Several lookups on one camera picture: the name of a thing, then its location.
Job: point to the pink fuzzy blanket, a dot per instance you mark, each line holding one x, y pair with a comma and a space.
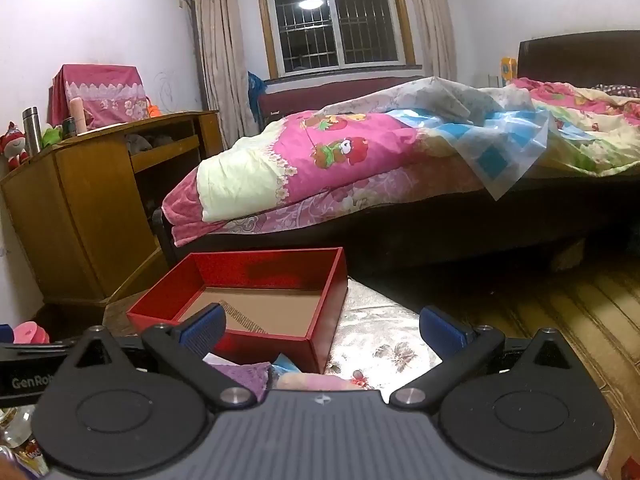
182, 200

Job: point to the yellow box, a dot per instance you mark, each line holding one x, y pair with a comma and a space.
508, 67

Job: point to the barred window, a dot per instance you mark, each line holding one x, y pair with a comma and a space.
310, 25

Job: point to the beige curtain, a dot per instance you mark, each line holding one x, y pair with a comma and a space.
220, 60
430, 20

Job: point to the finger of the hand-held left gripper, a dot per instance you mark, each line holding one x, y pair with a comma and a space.
5, 334

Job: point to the white floral cloth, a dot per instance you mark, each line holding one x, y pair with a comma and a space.
375, 330

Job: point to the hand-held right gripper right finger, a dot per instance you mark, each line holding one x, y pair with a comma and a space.
440, 327

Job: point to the green plush toy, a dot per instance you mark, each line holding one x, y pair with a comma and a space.
52, 135

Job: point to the colourful packet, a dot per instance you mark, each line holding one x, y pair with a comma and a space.
32, 455

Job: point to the pink cartoon print quilt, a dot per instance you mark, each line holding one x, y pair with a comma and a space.
350, 160

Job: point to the dark checked cloth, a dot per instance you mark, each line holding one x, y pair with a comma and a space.
620, 90

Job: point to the steel thermos flask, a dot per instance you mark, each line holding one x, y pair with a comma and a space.
32, 130

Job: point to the pink cloth covered box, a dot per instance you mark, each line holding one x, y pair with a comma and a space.
100, 90

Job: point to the purple towel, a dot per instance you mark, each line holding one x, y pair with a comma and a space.
240, 375

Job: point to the orange toy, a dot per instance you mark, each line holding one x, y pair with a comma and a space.
152, 110

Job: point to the white blue checked sheet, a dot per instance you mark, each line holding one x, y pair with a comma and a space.
500, 145

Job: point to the pink plastic toy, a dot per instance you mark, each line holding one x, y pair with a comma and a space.
30, 332

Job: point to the pink floral bed sheet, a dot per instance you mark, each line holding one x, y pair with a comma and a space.
310, 210

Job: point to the wooden cabinet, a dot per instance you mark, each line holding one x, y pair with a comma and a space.
75, 200

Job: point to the pink bottle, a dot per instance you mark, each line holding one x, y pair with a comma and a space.
79, 115

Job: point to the dark wooden bed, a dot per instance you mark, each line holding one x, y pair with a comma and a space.
450, 240

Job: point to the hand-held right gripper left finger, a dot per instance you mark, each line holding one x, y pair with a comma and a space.
202, 327

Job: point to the red santa doll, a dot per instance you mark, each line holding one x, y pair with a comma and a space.
12, 147

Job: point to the dark jar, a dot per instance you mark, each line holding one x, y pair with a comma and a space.
68, 127

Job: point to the blue hanging cloth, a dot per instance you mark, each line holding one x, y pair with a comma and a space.
255, 87

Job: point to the red cardboard box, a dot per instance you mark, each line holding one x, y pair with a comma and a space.
280, 272

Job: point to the grey cloth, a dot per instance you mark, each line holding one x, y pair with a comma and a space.
137, 142

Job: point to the blue face mask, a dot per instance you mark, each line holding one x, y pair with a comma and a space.
287, 362

